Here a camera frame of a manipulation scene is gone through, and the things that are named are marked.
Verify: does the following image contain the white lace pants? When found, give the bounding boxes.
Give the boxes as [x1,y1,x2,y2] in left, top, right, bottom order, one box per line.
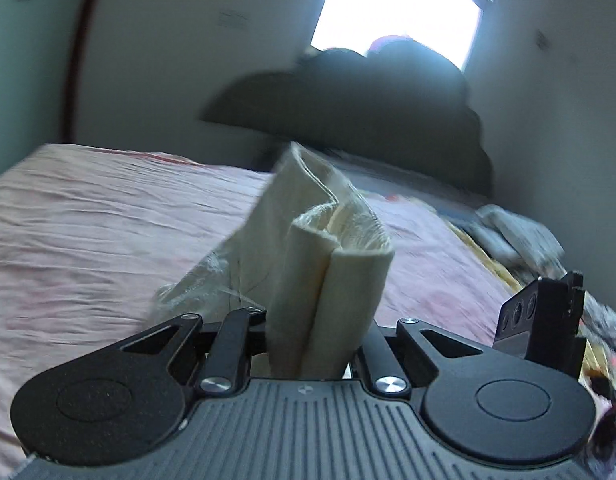
[152,141,395,380]

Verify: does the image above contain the yellow blanket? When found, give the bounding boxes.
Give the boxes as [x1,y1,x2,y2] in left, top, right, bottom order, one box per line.
[450,220,533,301]

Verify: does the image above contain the light crumpled cloth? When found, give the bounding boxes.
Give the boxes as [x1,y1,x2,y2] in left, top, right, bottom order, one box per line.
[470,204,566,273]

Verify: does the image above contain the dark headboard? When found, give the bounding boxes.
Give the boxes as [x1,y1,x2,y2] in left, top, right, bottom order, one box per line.
[199,48,494,196]

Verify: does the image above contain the bright window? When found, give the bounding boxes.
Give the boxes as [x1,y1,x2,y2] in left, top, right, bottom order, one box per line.
[310,0,496,72]

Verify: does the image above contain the colourful printed blanket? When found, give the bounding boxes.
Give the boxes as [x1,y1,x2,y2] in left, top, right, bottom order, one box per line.
[578,290,616,476]

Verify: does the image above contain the brown wooden door frame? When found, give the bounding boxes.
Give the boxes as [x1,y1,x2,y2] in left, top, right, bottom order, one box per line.
[62,0,111,142]

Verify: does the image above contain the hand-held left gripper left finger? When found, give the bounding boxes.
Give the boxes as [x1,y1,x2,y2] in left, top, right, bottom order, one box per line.
[119,307,269,397]

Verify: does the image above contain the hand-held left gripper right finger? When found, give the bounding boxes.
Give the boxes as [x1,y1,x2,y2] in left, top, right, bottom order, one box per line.
[352,317,489,397]

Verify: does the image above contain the pink bed sheet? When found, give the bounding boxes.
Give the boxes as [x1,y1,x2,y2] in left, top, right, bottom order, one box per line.
[0,142,518,476]

